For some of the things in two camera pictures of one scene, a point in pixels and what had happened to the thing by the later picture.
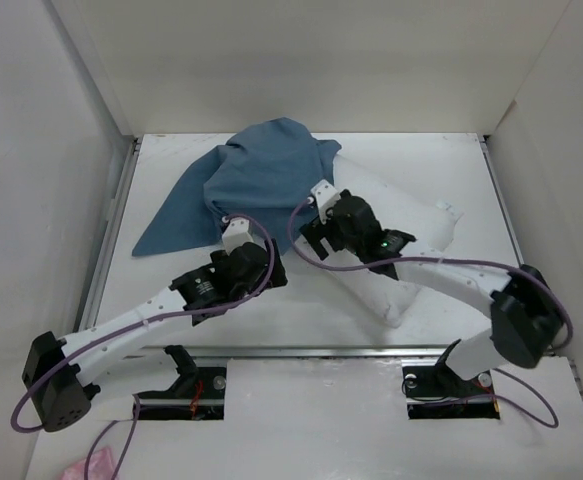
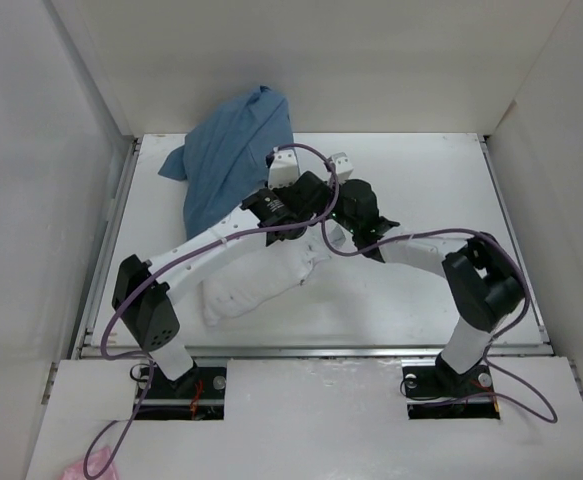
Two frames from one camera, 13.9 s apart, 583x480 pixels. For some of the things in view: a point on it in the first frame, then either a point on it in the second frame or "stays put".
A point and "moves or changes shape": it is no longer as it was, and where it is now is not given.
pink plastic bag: (101, 466) stays put
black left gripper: (276, 278) -> (279, 192)
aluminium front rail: (290, 351) stays put
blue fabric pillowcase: (264, 173) moves or changes shape
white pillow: (429, 221) moves or changes shape
